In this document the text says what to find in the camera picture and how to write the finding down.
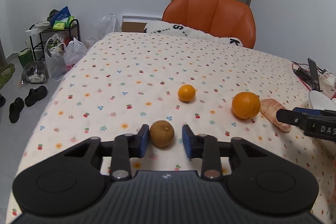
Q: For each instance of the large orange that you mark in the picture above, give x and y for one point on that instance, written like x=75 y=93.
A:
x=245 y=105

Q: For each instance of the white plate with blue rim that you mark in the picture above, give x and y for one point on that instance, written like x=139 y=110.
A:
x=319 y=101

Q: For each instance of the orange leather chair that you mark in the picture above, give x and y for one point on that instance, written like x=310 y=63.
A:
x=220 y=18

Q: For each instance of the green package on shelf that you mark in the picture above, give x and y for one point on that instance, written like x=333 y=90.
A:
x=64 y=23

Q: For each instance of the clear bag on floor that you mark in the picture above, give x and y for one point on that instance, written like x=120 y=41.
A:
x=35 y=72

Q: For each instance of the blue package on shelf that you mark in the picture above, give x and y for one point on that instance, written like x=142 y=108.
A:
x=60 y=15

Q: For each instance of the white shopping bag red print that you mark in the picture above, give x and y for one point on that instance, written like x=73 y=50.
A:
x=74 y=51

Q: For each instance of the translucent plastic bag by wall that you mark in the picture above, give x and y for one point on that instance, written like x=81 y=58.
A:
x=106 y=25

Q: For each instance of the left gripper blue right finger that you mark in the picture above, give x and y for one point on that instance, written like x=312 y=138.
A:
x=209 y=150

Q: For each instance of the white fluffy cushion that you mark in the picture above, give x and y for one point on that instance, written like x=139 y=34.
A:
x=164 y=28

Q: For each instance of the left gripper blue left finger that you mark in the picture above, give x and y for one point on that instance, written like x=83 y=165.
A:
x=122 y=149

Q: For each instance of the black smartphone on stand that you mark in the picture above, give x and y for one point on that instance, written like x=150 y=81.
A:
x=314 y=75

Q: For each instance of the black metal shelf rack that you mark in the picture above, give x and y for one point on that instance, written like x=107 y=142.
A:
x=38 y=37

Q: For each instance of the floral tablecloth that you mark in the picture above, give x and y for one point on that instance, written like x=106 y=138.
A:
x=126 y=80

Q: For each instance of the black shoe right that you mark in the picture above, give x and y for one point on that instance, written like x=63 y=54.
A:
x=35 y=95

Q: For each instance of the black shoe left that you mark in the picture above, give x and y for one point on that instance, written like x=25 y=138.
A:
x=15 y=109

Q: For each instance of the black shoe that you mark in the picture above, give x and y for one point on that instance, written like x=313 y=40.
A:
x=15 y=109
x=35 y=95

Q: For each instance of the white bag with peels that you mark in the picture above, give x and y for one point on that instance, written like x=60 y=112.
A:
x=327 y=84

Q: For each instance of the peeled pomelo segment back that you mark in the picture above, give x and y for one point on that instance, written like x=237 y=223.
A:
x=269 y=108

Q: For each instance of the white bag with groceries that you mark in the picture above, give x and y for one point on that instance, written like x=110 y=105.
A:
x=54 y=51

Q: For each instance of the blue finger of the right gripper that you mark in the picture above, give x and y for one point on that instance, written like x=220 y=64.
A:
x=309 y=111

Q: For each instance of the small orange kumquat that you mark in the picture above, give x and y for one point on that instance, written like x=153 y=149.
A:
x=186 y=93

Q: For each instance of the green-brown round fruit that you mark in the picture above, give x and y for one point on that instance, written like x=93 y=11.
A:
x=161 y=133

